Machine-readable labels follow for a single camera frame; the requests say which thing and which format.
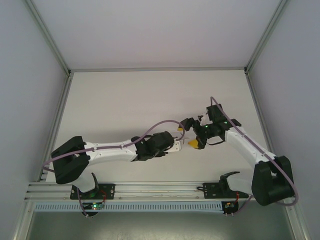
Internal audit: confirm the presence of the aluminium frame post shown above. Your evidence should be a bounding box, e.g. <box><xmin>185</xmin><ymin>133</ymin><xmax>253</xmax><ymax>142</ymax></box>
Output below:
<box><xmin>243</xmin><ymin>0</ymin><xmax>291</xmax><ymax>75</ymax></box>
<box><xmin>24</xmin><ymin>0</ymin><xmax>74</xmax><ymax>76</ymax></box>

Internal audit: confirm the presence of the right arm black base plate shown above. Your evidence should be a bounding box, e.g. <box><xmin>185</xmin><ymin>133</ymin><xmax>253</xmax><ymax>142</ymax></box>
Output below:
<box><xmin>202</xmin><ymin>182</ymin><xmax>241</xmax><ymax>200</ymax></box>

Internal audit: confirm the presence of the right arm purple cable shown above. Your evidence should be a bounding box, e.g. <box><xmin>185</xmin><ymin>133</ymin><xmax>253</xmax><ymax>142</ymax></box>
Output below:
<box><xmin>209</xmin><ymin>96</ymin><xmax>300</xmax><ymax>217</ymax></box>

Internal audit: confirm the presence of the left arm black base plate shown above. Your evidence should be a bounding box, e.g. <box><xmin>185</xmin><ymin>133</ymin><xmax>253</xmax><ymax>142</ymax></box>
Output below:
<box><xmin>69</xmin><ymin>183</ymin><xmax>117</xmax><ymax>201</ymax></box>

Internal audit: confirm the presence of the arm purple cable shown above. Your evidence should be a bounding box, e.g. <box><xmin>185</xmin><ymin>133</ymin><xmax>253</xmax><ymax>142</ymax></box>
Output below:
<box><xmin>41</xmin><ymin>119</ymin><xmax>187</xmax><ymax>219</ymax></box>
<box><xmin>209</xmin><ymin>96</ymin><xmax>300</xmax><ymax>217</ymax></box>

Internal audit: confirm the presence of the white slotted cable duct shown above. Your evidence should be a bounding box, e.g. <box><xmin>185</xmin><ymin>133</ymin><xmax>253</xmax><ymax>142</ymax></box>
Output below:
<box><xmin>33</xmin><ymin>201</ymin><xmax>224</xmax><ymax>214</ymax></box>

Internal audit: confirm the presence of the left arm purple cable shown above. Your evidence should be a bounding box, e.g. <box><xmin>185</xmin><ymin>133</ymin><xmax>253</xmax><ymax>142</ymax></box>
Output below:
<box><xmin>41</xmin><ymin>119</ymin><xmax>187</xmax><ymax>219</ymax></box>

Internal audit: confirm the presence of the aluminium table edge rail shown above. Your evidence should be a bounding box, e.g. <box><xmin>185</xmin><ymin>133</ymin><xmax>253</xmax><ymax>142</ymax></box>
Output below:
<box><xmin>69</xmin><ymin>66</ymin><xmax>247</xmax><ymax>74</ymax></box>
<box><xmin>244</xmin><ymin>71</ymin><xmax>309</xmax><ymax>240</ymax></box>
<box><xmin>38</xmin><ymin>72</ymin><xmax>74</xmax><ymax>183</ymax></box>

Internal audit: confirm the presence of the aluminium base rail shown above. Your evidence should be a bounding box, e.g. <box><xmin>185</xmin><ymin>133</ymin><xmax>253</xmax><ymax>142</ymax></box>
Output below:
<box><xmin>24</xmin><ymin>181</ymin><xmax>254</xmax><ymax>201</ymax></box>

